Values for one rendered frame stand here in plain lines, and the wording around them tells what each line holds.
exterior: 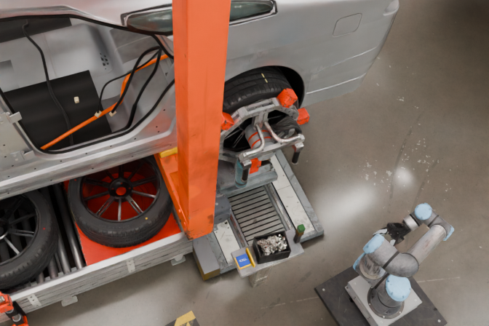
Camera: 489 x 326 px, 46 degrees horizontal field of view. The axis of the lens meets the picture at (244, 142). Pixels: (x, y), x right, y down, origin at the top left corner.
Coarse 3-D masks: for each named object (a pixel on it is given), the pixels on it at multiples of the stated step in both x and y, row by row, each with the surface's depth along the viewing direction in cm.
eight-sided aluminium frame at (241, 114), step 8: (256, 104) 335; (264, 104) 337; (272, 104) 336; (280, 104) 338; (240, 112) 332; (248, 112) 331; (256, 112) 332; (264, 112) 336; (288, 112) 348; (296, 112) 351; (240, 120) 332; (296, 120) 360; (232, 128) 336; (224, 136) 339; (280, 136) 378; (288, 136) 372; (224, 152) 364; (232, 152) 370; (240, 152) 375; (224, 160) 364; (232, 160) 368
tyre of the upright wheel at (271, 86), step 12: (252, 72) 340; (264, 72) 344; (276, 72) 350; (228, 84) 336; (240, 84) 336; (252, 84) 335; (264, 84) 337; (276, 84) 341; (288, 84) 354; (228, 96) 334; (240, 96) 332; (252, 96) 333; (264, 96) 338; (276, 96) 343; (228, 108) 333
